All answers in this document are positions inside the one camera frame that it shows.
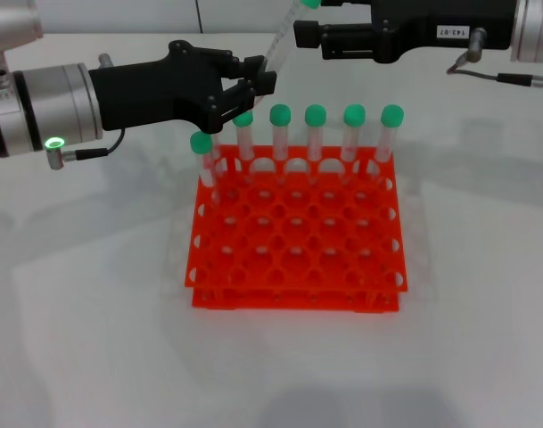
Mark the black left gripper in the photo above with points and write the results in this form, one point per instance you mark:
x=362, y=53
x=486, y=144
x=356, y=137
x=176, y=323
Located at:
x=155, y=93

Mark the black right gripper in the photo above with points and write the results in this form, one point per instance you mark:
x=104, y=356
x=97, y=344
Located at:
x=413, y=31

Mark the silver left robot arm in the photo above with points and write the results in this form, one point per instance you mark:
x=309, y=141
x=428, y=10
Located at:
x=52, y=109

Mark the orange plastic test tube rack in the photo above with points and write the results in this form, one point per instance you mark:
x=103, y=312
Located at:
x=298, y=302

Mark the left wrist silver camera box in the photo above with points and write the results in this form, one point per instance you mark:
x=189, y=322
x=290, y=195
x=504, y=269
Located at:
x=12, y=22

